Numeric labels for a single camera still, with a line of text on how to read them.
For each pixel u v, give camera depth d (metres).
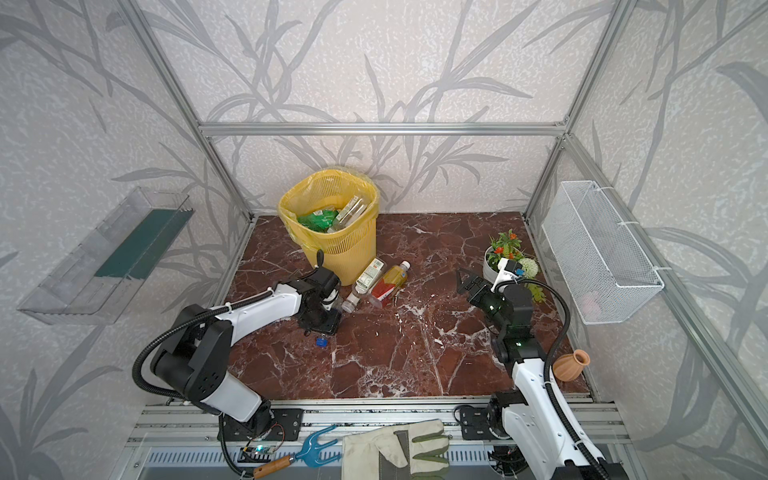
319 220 0.89
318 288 0.72
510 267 0.69
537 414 0.49
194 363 0.45
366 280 0.96
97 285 0.64
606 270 0.62
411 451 0.70
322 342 0.86
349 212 0.89
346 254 0.85
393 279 0.95
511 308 0.57
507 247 0.85
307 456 0.70
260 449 0.71
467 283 0.71
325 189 0.98
